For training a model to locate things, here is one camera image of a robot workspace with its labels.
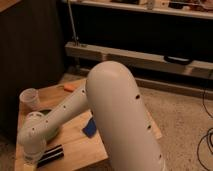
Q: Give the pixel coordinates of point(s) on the metal stand pole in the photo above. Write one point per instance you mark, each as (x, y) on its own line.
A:
(75, 36)

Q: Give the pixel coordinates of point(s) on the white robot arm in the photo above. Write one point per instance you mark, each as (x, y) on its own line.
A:
(111, 94)

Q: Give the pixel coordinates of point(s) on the orange carrot toy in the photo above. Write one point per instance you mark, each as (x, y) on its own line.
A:
(67, 87)

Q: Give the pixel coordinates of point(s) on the upper wooden shelf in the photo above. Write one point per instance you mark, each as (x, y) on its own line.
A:
(143, 8)

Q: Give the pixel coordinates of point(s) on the wooden shelf rail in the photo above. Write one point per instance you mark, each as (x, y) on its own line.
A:
(153, 62)

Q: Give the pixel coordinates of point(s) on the clear plastic cup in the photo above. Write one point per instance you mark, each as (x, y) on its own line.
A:
(30, 97)

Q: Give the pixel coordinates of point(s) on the black white-striped eraser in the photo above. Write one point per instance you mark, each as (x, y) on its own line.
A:
(51, 155)

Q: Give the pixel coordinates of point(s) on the blue sponge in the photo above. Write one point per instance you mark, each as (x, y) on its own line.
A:
(90, 129)

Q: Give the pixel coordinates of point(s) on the black handle on rail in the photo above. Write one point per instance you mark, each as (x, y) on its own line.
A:
(177, 61)

